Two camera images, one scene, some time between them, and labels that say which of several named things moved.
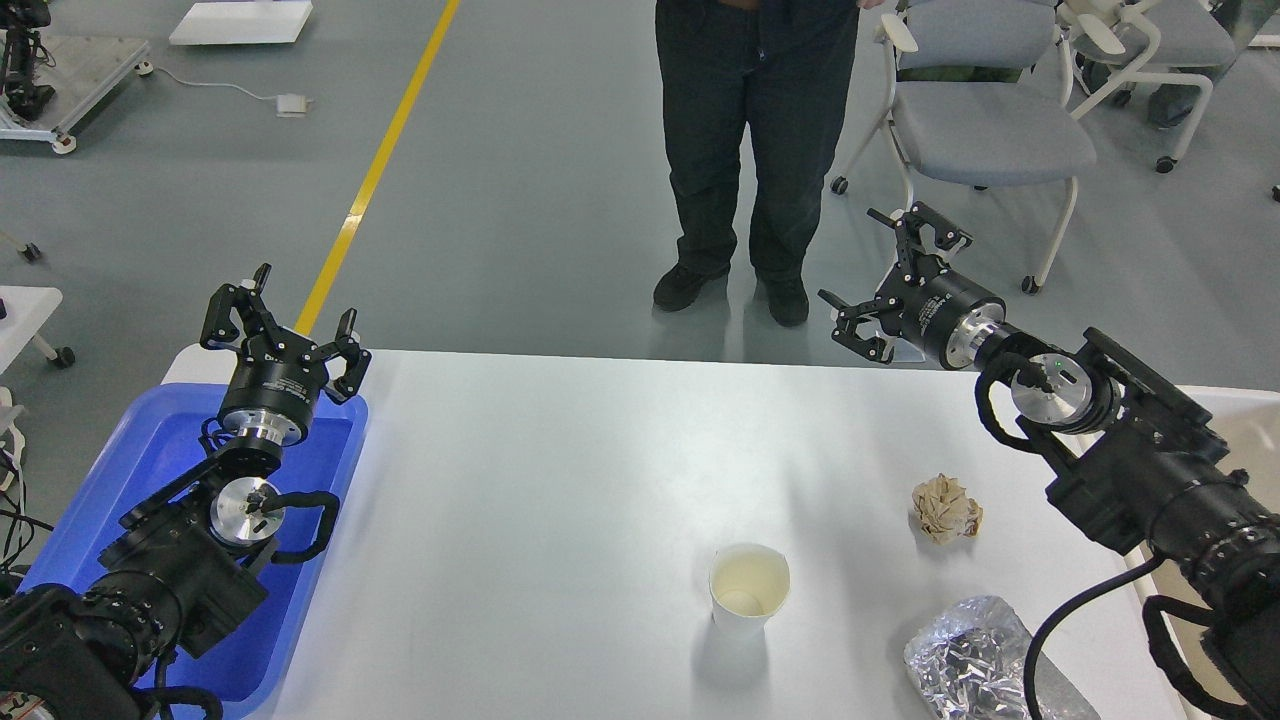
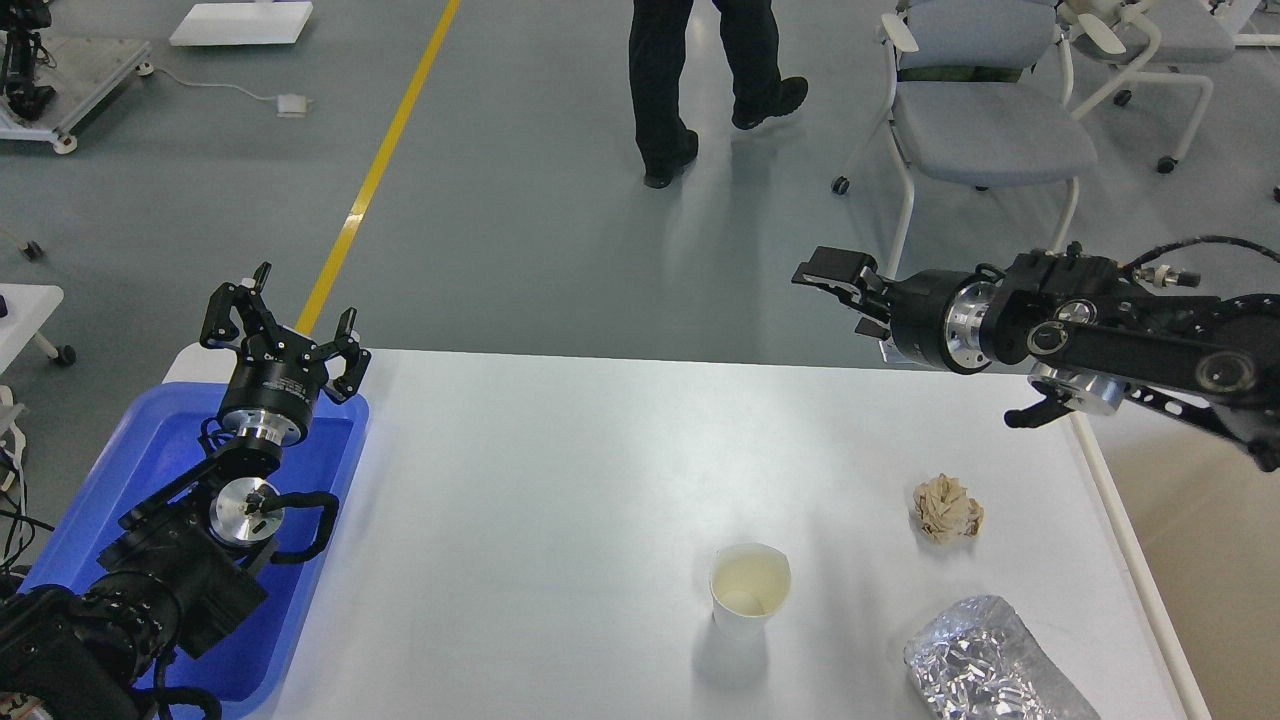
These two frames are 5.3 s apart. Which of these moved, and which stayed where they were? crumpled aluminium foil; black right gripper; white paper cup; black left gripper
Moved: black right gripper
Stayed: crumpled aluminium foil; black left gripper; white paper cup
